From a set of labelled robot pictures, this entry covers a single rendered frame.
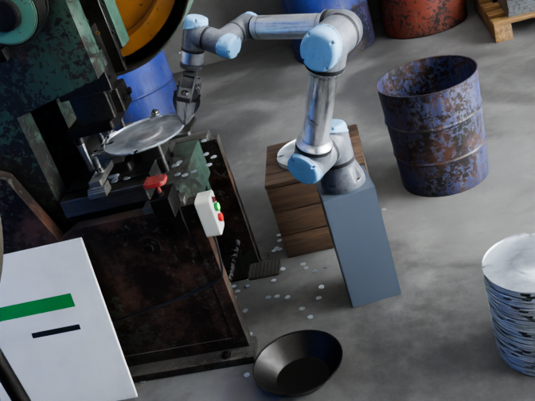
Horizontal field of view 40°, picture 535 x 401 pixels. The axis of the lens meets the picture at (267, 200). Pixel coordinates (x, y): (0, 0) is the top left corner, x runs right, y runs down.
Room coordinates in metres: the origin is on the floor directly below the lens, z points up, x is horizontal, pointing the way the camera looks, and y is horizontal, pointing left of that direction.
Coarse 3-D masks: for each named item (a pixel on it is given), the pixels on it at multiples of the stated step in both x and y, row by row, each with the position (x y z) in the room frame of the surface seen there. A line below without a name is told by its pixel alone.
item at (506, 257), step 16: (512, 240) 1.81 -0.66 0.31; (528, 240) 1.78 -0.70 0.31; (496, 256) 1.76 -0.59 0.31; (512, 256) 1.73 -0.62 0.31; (528, 256) 1.70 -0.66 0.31; (496, 272) 1.69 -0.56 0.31; (512, 272) 1.66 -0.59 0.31; (528, 272) 1.64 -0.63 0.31; (512, 288) 1.60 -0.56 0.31; (528, 288) 1.58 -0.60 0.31
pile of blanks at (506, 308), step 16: (496, 288) 1.63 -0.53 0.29; (496, 304) 1.65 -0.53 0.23; (512, 304) 1.59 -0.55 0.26; (528, 304) 1.56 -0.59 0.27; (496, 320) 1.66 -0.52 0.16; (512, 320) 1.59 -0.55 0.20; (528, 320) 1.56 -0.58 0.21; (496, 336) 1.70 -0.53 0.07; (512, 336) 1.61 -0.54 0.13; (528, 336) 1.58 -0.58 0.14; (512, 352) 1.61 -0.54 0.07; (528, 352) 1.57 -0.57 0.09; (528, 368) 1.58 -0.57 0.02
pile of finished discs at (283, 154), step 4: (288, 144) 2.87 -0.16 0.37; (292, 144) 2.86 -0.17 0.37; (284, 148) 2.84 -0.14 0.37; (288, 148) 2.83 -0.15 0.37; (292, 148) 2.82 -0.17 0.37; (280, 152) 2.82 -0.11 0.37; (284, 152) 2.80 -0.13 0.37; (288, 152) 2.79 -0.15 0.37; (292, 152) 2.78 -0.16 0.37; (280, 156) 2.80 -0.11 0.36; (284, 156) 2.77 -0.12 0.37; (288, 156) 2.75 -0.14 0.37; (280, 160) 2.74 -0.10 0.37; (284, 160) 2.73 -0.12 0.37; (280, 164) 2.71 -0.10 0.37; (284, 164) 2.69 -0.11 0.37; (284, 168) 2.68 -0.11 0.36
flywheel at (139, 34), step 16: (128, 0) 2.74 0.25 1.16; (144, 0) 2.72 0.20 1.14; (160, 0) 2.67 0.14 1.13; (176, 0) 2.69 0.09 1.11; (128, 16) 2.74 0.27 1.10; (144, 16) 2.72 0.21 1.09; (160, 16) 2.68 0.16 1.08; (128, 32) 2.73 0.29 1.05; (144, 32) 2.70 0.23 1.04; (128, 48) 2.72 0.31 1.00
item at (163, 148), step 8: (192, 120) 2.37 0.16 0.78; (184, 128) 2.32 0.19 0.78; (192, 128) 2.32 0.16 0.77; (176, 136) 2.28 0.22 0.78; (184, 136) 2.28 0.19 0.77; (168, 144) 2.41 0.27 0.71; (144, 152) 2.33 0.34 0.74; (152, 152) 2.33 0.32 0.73; (160, 152) 2.32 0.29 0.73; (168, 152) 2.38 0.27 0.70; (144, 160) 2.33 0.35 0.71; (160, 160) 2.32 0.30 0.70; (168, 160) 2.34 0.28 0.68; (160, 168) 2.33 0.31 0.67; (168, 168) 2.33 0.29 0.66
